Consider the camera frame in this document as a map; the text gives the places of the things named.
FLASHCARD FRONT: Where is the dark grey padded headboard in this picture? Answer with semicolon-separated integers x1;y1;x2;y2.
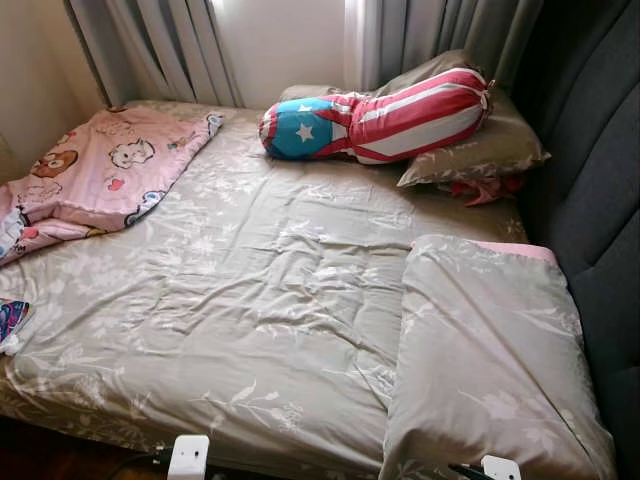
515;0;640;480

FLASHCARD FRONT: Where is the red and pink cloth item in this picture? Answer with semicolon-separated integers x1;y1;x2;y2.
450;175;526;208

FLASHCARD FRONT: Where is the folded beige floral quilt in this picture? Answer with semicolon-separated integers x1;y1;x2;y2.
380;234;618;480

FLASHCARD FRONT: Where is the star and stripes bolster pillow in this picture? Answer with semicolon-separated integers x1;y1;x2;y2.
258;67;493;166

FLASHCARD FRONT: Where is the bed with beige floral sheet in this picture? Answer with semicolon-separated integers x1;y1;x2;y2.
0;98;576;480

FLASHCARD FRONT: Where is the pink cartoon print blanket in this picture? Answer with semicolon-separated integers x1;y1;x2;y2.
0;105;223;266

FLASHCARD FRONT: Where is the colourful comic book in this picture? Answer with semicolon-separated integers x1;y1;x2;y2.
0;297;33;346

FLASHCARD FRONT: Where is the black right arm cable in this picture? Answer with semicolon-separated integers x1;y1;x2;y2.
448;462;496;480

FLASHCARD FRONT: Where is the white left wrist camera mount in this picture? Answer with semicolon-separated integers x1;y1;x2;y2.
167;434;211;480

